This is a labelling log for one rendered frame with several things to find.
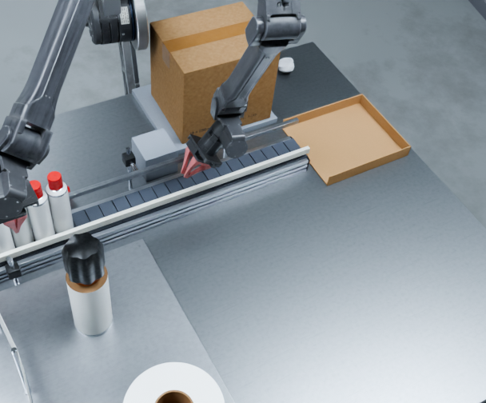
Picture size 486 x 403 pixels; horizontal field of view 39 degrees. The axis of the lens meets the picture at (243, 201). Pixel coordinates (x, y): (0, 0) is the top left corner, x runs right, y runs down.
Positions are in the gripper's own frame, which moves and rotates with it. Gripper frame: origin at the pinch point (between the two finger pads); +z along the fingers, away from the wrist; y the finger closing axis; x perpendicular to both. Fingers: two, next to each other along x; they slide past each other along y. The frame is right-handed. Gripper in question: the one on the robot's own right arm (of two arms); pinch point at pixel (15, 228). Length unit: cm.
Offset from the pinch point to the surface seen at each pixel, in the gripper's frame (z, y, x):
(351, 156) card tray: 36, 101, 13
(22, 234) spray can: 24.6, 3.3, 18.2
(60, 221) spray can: 24.5, 12.7, 17.9
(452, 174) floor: 119, 200, 42
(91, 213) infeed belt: 30.7, 21.9, 22.2
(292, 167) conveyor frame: 32, 80, 14
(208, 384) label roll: 17.9, 22.9, -40.2
